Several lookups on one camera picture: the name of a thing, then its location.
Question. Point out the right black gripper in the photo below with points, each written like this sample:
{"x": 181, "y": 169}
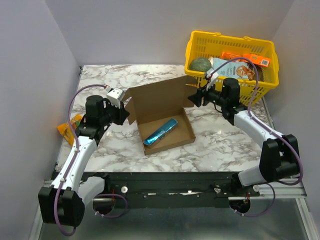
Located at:
{"x": 203, "y": 94}

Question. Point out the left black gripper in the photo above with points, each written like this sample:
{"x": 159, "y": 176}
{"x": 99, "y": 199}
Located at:
{"x": 122, "y": 113}

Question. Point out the blue small packet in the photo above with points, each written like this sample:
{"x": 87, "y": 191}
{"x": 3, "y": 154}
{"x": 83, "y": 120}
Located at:
{"x": 161, "y": 133}

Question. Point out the brown cardboard box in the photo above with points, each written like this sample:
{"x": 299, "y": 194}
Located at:
{"x": 154, "y": 104}

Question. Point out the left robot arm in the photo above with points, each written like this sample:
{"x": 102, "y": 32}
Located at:
{"x": 64, "y": 201}

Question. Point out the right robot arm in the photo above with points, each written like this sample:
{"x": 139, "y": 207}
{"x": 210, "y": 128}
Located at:
{"x": 279, "y": 153}

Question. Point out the orange snack box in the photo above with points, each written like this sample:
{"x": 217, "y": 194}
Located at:
{"x": 228, "y": 56}

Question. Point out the green round melon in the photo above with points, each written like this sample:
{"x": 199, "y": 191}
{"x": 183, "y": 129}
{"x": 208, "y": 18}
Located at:
{"x": 200, "y": 64}

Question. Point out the light blue chips bag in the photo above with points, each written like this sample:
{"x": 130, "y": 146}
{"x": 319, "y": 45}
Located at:
{"x": 236, "y": 69}

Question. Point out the orange candy bag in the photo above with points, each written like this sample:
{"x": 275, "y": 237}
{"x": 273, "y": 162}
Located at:
{"x": 65, "y": 130}

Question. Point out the yellow plastic basket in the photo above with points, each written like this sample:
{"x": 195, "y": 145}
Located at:
{"x": 211, "y": 44}

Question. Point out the orange juice carton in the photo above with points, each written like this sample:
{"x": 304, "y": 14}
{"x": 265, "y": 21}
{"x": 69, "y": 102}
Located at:
{"x": 257, "y": 59}

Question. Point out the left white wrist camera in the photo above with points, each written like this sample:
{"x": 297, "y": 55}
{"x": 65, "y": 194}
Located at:
{"x": 115, "y": 96}

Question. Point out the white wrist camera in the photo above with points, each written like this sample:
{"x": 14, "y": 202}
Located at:
{"x": 211, "y": 76}
{"x": 115, "y": 96}

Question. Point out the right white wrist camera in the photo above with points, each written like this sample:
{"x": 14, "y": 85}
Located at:
{"x": 211, "y": 76}

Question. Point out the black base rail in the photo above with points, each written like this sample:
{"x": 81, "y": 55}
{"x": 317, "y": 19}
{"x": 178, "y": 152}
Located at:
{"x": 168, "y": 190}

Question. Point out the aluminium frame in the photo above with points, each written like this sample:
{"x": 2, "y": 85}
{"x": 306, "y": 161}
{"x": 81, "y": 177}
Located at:
{"x": 290, "y": 189}

